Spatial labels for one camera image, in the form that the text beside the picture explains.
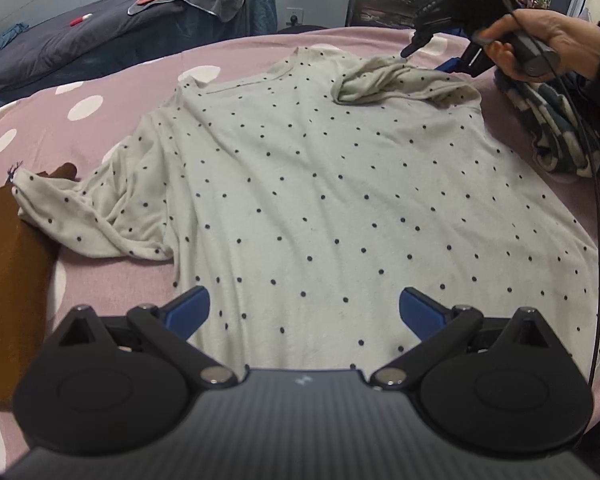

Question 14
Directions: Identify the brown garment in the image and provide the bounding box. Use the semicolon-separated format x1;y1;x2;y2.
0;162;78;408

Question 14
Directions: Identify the dark grey bed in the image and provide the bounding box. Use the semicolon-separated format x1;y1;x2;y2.
0;0;276;93

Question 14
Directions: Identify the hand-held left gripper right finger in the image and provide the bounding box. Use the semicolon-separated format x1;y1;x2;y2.
369;287;556;391

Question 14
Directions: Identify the person's right hand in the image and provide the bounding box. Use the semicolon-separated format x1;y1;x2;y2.
485;7;600;83

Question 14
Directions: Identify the white black-dotted shirt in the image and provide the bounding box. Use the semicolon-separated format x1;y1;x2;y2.
10;45;600;376

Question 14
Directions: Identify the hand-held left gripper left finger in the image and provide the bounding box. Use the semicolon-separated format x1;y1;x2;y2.
55;286;238;390

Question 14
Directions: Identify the black stool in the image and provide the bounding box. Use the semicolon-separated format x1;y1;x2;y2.
277;24;331;35

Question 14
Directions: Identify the blue white striped cloth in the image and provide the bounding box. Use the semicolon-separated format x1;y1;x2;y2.
495;67;600;178

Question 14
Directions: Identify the pink polka dot bed sheet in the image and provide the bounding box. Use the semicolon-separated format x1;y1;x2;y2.
0;25;600;476

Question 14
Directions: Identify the black cable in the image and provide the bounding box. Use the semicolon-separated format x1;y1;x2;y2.
490;0;600;386

